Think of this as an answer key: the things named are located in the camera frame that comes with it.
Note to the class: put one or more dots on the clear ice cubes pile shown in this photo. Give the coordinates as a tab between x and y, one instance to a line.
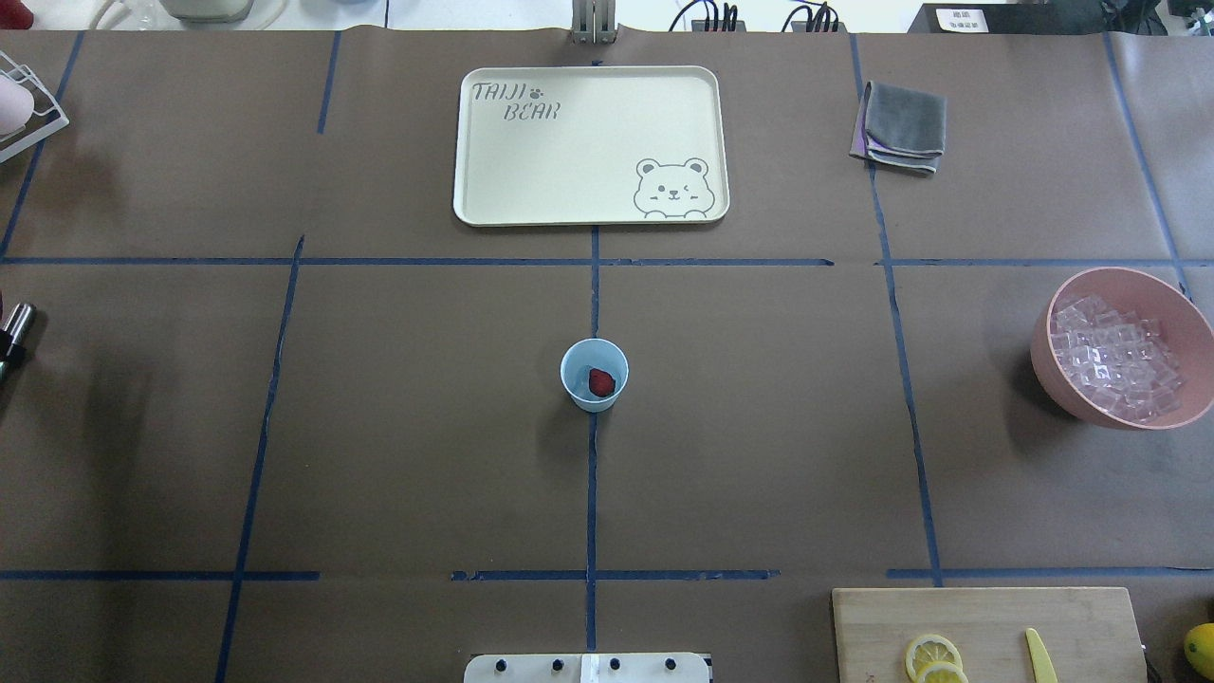
1118	360

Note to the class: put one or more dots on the pink bowl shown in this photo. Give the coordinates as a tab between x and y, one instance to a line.
1187	332

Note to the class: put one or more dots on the light blue plastic cup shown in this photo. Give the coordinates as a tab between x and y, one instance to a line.
575	365

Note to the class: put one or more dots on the grey folded cloth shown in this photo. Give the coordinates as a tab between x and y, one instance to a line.
900	128

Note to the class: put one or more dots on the red strawberry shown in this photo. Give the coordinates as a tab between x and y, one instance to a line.
601	384

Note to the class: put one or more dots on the whole yellow lemon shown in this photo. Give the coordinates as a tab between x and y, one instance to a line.
1198	649

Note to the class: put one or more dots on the wooden cutting board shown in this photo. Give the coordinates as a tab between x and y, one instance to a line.
1090	633

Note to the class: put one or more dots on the yellow plastic knife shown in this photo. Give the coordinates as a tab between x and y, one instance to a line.
1043	668

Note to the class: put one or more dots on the pink cup on rack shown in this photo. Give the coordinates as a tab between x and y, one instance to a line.
16	105

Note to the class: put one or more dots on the lemon slices row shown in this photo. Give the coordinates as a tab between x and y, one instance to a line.
933	658

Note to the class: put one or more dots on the cream bear serving tray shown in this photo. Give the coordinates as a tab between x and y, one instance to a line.
590	145

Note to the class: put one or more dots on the white wire cup rack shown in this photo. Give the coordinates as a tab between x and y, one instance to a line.
49	115

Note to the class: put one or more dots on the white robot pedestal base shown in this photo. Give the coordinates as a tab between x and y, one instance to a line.
590	667

